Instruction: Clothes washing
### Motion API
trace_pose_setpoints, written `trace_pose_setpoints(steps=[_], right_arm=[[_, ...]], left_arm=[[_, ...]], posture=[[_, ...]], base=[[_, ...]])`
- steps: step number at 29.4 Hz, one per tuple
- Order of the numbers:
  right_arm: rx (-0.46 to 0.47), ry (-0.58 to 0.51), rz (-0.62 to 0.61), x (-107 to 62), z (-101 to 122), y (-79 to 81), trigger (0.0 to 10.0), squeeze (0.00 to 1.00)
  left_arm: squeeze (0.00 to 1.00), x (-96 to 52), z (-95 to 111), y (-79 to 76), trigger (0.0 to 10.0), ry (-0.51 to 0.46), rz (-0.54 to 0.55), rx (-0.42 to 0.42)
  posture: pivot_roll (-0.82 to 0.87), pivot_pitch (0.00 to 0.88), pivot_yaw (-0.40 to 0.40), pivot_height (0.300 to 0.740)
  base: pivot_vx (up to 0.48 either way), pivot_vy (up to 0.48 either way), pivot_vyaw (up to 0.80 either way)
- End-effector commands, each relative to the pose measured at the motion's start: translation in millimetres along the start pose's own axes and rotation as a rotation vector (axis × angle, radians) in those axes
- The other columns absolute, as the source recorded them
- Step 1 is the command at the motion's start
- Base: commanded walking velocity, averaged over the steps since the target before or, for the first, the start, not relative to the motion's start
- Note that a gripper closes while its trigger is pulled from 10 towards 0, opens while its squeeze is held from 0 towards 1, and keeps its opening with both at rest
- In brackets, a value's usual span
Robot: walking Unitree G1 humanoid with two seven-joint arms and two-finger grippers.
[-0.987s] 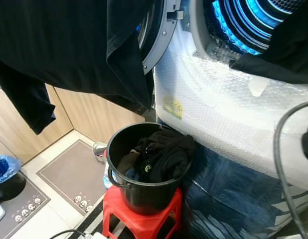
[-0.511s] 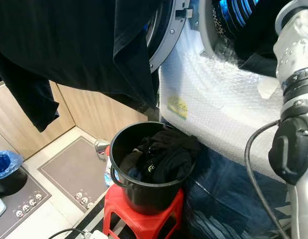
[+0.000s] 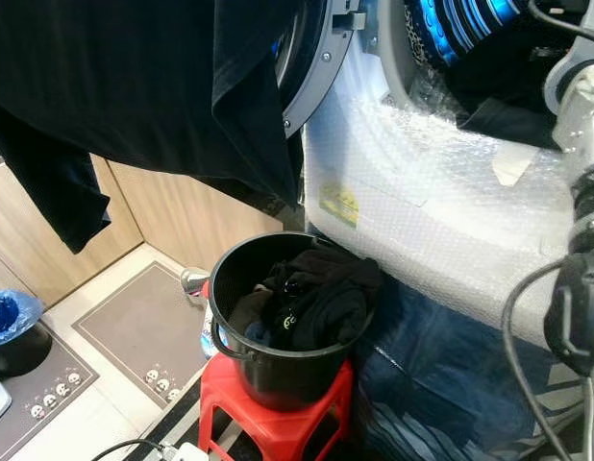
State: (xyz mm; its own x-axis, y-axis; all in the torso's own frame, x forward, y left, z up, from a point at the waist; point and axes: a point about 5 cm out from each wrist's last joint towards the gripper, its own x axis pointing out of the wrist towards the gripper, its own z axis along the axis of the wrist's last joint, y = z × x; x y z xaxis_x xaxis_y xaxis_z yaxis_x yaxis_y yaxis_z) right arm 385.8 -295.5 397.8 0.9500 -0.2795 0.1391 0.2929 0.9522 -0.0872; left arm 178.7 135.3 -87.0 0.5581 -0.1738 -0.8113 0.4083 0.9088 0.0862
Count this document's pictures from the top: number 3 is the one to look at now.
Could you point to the large black garment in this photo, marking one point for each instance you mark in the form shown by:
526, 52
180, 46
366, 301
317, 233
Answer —
143, 86

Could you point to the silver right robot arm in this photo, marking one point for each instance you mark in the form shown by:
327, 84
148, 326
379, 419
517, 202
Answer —
583, 115

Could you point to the black clothes in bucket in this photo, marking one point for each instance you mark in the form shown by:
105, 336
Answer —
326, 300

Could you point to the white washing machine in bubble wrap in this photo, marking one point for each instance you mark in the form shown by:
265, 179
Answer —
432, 221

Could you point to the black clothes in washer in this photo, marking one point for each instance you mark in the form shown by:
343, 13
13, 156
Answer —
508, 91

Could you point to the black bin with blue bag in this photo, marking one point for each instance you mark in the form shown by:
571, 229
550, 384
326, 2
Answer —
13, 331

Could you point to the grey floor mat with panda print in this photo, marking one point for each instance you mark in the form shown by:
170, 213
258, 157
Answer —
42, 403
138, 331

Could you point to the light wooden cabinet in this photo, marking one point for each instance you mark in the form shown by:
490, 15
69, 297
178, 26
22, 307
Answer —
182, 216

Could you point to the silver metal can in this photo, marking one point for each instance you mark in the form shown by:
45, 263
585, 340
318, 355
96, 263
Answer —
192, 280

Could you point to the white power strip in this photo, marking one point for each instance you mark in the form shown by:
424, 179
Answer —
186, 452

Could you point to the black plastic bucket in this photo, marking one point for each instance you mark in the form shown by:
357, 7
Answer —
273, 376

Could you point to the red plastic stool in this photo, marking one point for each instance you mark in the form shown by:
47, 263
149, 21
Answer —
273, 432

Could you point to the yellow energy sticker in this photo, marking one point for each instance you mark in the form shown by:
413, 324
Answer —
339, 205

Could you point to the grey round washer door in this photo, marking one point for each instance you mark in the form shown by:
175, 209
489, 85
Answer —
311, 82

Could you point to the dark blue floor sheet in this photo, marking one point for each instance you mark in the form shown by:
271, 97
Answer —
441, 384

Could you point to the blue lit washer drum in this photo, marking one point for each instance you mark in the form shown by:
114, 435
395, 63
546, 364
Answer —
460, 24

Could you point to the white paper label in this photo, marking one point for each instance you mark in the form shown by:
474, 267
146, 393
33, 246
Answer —
513, 164

